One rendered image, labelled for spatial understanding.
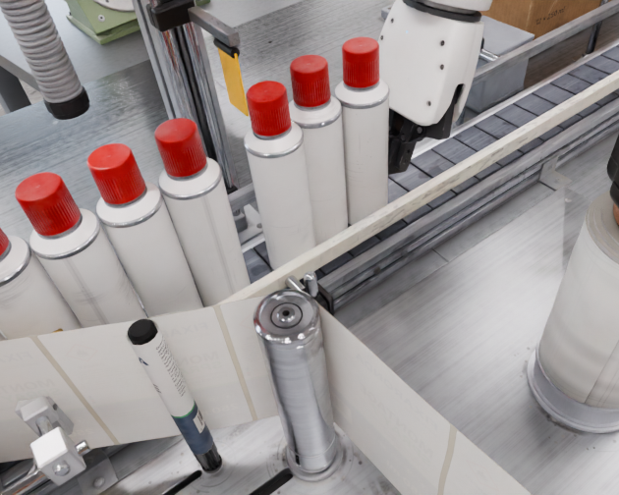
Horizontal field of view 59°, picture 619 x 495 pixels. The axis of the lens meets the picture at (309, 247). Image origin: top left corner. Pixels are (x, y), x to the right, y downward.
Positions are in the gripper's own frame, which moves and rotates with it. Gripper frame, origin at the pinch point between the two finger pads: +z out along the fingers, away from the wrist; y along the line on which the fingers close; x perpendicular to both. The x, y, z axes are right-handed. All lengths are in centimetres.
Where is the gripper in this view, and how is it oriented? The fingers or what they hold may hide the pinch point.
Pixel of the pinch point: (396, 153)
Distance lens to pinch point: 61.8
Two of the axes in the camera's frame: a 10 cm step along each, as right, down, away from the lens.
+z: -1.9, 8.1, 5.6
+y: 5.8, 5.5, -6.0
